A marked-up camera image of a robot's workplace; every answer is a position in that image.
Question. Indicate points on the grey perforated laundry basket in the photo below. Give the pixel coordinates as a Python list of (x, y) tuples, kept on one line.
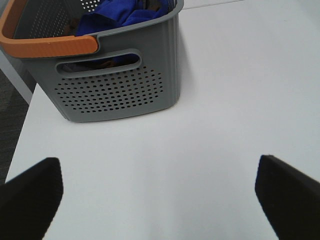
[(135, 70)]

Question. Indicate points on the brown towel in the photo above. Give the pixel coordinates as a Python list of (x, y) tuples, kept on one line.
[(71, 27)]

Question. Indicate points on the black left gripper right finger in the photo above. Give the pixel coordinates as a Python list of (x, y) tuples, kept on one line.
[(289, 199)]

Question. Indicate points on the blue towel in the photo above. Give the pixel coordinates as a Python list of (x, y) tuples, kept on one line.
[(112, 14)]

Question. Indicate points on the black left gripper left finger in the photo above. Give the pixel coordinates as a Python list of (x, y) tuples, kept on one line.
[(29, 201)]

